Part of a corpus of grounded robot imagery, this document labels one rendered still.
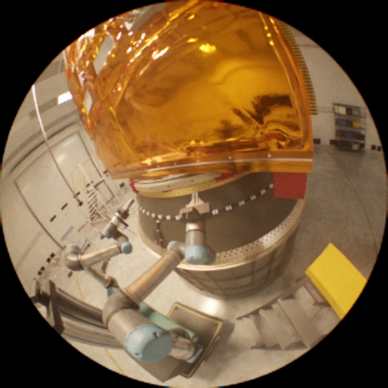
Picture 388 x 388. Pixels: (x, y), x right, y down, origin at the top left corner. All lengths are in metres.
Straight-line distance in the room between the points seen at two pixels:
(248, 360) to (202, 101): 2.31
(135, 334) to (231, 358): 1.80
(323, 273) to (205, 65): 0.76
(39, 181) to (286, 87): 8.62
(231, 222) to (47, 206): 8.32
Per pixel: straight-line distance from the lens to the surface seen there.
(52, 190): 8.31
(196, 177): 0.71
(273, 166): 0.51
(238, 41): 0.45
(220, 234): 0.82
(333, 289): 0.56
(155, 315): 1.09
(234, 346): 2.04
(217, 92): 0.43
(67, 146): 8.51
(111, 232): 0.93
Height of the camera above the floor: 1.99
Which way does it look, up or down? 30 degrees down
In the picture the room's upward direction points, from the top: 24 degrees counter-clockwise
